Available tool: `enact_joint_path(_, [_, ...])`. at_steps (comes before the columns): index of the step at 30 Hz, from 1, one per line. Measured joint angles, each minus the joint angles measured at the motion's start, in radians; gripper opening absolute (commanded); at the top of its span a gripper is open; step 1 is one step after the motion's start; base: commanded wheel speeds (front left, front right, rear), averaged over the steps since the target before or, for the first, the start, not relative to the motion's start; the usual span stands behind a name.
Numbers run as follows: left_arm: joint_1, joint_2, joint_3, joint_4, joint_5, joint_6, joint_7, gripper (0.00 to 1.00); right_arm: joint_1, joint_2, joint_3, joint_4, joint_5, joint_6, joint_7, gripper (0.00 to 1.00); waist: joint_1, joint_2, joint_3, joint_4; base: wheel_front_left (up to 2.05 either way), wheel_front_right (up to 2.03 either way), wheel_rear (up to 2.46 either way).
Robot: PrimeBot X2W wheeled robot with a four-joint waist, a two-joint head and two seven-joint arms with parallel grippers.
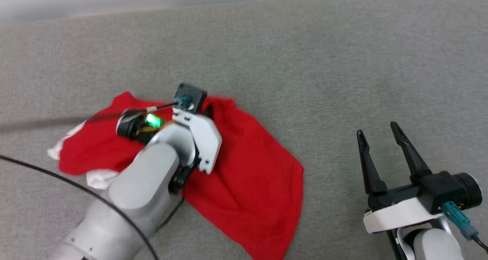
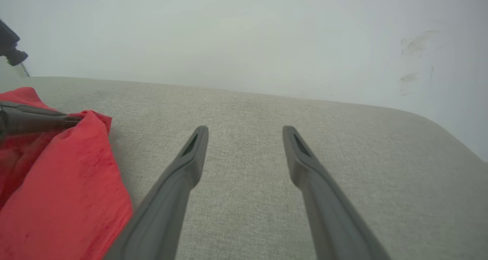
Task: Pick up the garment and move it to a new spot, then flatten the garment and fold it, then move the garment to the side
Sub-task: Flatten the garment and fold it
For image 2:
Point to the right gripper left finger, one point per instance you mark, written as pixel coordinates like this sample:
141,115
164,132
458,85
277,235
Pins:
164,214

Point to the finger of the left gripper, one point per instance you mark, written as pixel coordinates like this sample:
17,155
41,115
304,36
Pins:
30,121

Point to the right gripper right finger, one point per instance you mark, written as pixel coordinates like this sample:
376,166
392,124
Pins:
331,214

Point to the red white patterned garment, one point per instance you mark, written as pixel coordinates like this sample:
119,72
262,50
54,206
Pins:
65,199

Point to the black knobbed device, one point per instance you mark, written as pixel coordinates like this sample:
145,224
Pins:
9,42

